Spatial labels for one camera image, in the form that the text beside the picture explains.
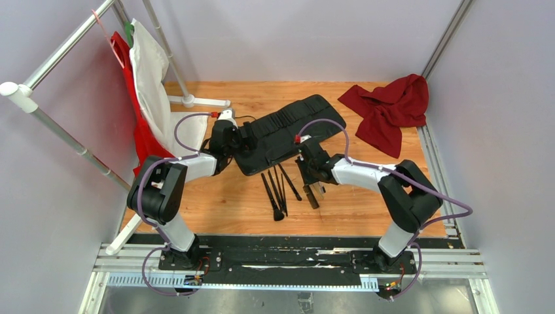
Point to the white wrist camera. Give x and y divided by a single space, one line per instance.
228 115
302 139

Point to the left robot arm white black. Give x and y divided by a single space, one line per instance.
157 191

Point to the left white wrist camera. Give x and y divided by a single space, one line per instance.
228 115

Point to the black makeup brush roll case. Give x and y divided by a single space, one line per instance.
273 135

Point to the white hanging cloth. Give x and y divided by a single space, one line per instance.
178 133

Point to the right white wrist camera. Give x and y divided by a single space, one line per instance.
302 139

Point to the pink hanger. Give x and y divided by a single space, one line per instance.
107 39

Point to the silver clothes rack frame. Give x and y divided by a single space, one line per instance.
67 144

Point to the right corner aluminium post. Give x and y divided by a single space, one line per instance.
453 25

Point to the aluminium rail frame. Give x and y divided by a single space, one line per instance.
452 279

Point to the large black powder brush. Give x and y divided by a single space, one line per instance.
272 199

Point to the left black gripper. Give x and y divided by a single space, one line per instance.
237 133

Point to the red hanging garment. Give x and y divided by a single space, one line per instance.
145 142

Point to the thin black makeup brush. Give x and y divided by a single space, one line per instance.
278 197

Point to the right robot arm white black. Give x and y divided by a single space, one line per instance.
409 196

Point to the black comb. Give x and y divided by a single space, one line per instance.
310 196

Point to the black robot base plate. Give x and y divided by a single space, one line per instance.
289 261

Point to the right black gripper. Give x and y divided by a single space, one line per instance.
306 179

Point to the dark red cloth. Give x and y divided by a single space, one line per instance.
387 110

